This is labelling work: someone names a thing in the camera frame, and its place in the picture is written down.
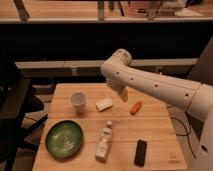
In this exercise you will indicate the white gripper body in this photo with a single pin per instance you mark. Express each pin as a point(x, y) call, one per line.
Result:
point(123, 94)

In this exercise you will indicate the white sponge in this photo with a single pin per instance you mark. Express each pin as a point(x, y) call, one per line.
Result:
point(104, 104)

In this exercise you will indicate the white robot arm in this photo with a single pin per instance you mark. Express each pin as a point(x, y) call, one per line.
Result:
point(194, 97)

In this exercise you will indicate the white ceramic cup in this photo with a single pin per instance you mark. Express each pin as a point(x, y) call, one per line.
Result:
point(78, 100)

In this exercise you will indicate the orange carrot toy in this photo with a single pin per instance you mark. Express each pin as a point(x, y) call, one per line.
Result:
point(136, 107)

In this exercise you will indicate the black rectangular device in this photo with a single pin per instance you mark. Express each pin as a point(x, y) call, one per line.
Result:
point(140, 153)

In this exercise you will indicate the white plastic bottle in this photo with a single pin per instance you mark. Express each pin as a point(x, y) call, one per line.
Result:
point(103, 143)

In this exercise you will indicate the green plate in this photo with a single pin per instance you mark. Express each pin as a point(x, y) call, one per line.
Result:
point(64, 139)

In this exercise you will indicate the dark side furniture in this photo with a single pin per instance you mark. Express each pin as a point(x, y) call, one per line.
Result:
point(16, 99)

